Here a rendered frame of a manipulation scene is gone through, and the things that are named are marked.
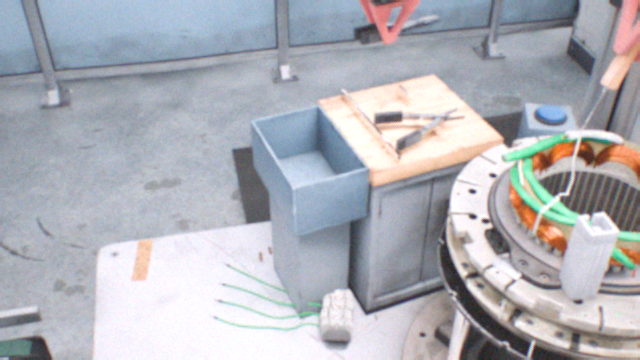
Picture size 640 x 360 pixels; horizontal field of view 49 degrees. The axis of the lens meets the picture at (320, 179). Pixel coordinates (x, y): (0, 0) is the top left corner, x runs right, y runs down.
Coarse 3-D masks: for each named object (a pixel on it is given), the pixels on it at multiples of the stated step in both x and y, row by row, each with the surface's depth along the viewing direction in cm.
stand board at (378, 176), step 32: (352, 96) 104; (384, 96) 104; (416, 96) 104; (448, 96) 104; (352, 128) 98; (384, 128) 98; (416, 128) 98; (448, 128) 98; (480, 128) 98; (384, 160) 92; (416, 160) 92; (448, 160) 94
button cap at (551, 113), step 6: (540, 108) 106; (546, 108) 106; (552, 108) 106; (558, 108) 106; (540, 114) 105; (546, 114) 104; (552, 114) 104; (558, 114) 104; (564, 114) 105; (546, 120) 104; (552, 120) 104; (558, 120) 104
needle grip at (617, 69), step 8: (632, 48) 65; (616, 56) 66; (624, 56) 65; (632, 56) 65; (616, 64) 66; (624, 64) 66; (608, 72) 67; (616, 72) 66; (624, 72) 66; (608, 80) 67; (616, 80) 66; (616, 88) 67
